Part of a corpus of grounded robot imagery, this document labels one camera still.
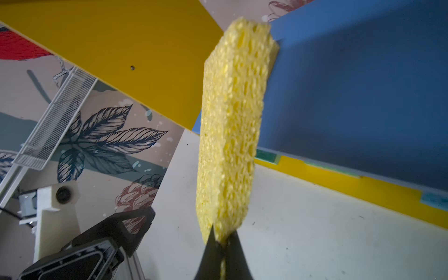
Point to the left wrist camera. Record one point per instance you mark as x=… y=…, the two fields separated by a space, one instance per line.
x=51 y=212

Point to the blue sponge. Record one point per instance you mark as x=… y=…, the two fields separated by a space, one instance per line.
x=435 y=200

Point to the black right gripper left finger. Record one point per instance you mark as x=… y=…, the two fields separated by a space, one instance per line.
x=210 y=265

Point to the light green sponge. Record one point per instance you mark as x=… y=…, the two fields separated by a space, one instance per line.
x=332 y=169

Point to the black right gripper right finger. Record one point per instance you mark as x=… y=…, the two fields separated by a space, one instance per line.
x=236 y=267

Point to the dark green sponge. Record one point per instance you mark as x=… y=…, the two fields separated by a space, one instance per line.
x=268 y=157

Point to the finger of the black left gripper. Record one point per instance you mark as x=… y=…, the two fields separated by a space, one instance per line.
x=114 y=227
x=95 y=260

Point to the yellow sponge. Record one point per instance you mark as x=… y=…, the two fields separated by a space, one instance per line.
x=235 y=81

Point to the yellow shelf unit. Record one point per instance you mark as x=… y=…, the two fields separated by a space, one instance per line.
x=357 y=85

